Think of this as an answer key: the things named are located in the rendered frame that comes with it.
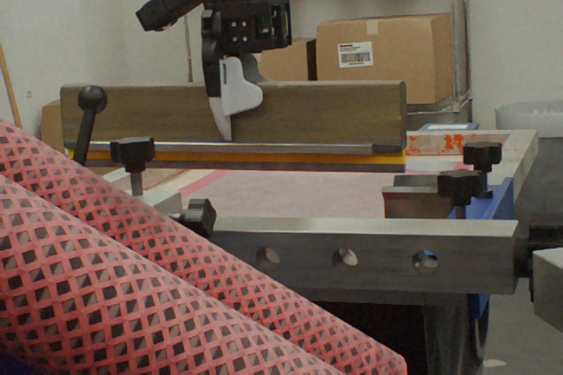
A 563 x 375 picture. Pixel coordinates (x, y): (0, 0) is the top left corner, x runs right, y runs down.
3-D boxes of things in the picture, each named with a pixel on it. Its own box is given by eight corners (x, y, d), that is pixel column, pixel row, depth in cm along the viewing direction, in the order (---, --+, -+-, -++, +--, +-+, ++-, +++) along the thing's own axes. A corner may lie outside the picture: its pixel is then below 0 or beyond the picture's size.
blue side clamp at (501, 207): (471, 234, 121) (469, 177, 120) (514, 235, 119) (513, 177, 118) (425, 317, 93) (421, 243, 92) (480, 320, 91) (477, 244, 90)
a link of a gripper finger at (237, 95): (259, 141, 110) (257, 54, 109) (208, 141, 112) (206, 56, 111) (269, 140, 113) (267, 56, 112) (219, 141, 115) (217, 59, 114)
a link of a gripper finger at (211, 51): (215, 96, 110) (214, 13, 109) (202, 96, 110) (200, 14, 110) (231, 97, 114) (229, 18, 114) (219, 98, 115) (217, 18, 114)
